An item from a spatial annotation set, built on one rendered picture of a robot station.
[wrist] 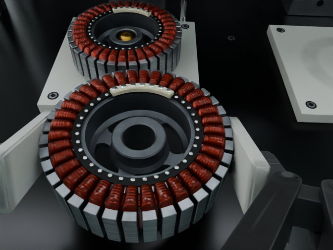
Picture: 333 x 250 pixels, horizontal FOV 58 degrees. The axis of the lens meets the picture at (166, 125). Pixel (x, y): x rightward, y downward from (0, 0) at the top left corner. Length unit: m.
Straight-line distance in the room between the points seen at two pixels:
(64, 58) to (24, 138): 0.19
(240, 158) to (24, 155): 0.11
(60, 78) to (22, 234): 0.15
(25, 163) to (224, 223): 0.14
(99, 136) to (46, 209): 0.07
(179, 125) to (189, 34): 0.19
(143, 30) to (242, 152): 0.22
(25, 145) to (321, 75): 0.29
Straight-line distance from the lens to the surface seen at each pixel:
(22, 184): 0.17
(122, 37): 0.31
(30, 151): 0.17
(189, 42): 0.36
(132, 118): 0.19
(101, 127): 0.20
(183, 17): 0.39
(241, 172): 0.16
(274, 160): 0.16
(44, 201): 0.25
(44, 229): 0.24
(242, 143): 0.16
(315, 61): 0.37
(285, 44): 0.38
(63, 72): 0.32
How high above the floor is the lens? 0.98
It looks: 50 degrees down
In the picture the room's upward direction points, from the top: 3 degrees clockwise
